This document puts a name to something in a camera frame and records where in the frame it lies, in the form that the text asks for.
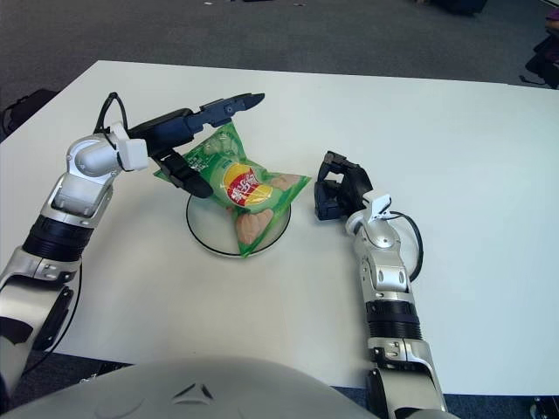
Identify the black backpack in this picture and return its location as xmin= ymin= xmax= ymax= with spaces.
xmin=0 ymin=89 xmax=58 ymax=136

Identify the white right wrist mount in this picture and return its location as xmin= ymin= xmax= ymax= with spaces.
xmin=361 ymin=191 xmax=391 ymax=221

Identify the white plate with black rim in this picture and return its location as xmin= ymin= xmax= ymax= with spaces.
xmin=185 ymin=194 xmax=293 ymax=258

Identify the office chair caster base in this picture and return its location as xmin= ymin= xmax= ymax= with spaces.
xmin=530 ymin=396 xmax=559 ymax=419

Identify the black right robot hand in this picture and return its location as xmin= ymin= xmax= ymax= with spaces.
xmin=313 ymin=150 xmax=375 ymax=221

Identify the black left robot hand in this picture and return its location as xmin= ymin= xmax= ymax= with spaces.
xmin=128 ymin=92 xmax=266 ymax=200

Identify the black case on floor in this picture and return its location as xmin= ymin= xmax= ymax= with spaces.
xmin=430 ymin=0 xmax=488 ymax=14

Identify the grey robot torso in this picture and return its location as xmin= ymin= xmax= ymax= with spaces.
xmin=0 ymin=357 xmax=464 ymax=419

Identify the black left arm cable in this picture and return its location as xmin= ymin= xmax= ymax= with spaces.
xmin=21 ymin=92 xmax=128 ymax=376

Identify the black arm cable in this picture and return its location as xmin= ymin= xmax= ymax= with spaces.
xmin=21 ymin=92 xmax=128 ymax=376
xmin=388 ymin=211 xmax=425 ymax=280

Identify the white wrist mount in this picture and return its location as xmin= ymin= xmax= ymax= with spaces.
xmin=361 ymin=191 xmax=391 ymax=221
xmin=108 ymin=121 xmax=148 ymax=172

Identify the white left wrist mount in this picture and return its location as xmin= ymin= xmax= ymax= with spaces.
xmin=108 ymin=121 xmax=148 ymax=172

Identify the green snack chips bag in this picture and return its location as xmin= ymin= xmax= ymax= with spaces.
xmin=153 ymin=121 xmax=313 ymax=258

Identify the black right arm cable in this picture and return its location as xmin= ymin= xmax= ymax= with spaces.
xmin=388 ymin=211 xmax=425 ymax=280

